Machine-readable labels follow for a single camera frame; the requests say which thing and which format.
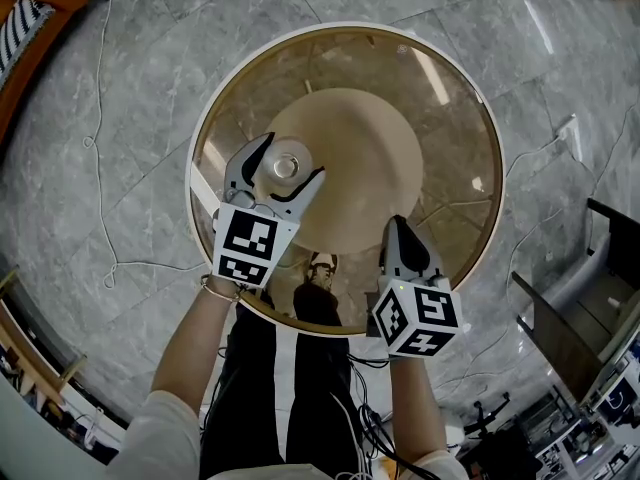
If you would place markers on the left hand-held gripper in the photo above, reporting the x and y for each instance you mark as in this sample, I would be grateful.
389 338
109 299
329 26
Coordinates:
250 243

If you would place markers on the black office chair base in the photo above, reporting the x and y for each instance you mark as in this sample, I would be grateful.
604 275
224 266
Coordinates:
486 413

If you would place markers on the white power strip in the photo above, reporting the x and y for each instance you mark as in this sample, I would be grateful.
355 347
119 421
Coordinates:
569 135

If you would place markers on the wooden shelf frame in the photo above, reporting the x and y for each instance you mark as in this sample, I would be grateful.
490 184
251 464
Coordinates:
40 338

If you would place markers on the dark desk grey panel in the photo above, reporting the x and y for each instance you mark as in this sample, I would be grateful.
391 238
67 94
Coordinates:
565 338

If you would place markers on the black white striped blanket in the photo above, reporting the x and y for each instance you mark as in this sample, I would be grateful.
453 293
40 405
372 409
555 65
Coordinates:
20 28

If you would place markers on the person's left forearm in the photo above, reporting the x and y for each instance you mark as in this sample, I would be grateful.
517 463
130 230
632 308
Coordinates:
195 343

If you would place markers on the person's black trousers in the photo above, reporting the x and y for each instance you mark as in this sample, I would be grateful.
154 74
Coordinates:
250 393

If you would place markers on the person's patterned shoe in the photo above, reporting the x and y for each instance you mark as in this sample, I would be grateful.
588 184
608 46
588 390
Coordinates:
321 270

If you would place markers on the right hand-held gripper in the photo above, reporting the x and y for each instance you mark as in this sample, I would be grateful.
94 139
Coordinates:
415 318

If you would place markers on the round glass table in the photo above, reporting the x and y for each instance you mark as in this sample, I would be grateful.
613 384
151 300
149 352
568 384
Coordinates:
360 158

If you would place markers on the person's right forearm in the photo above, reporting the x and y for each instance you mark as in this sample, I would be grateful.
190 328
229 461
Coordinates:
417 408

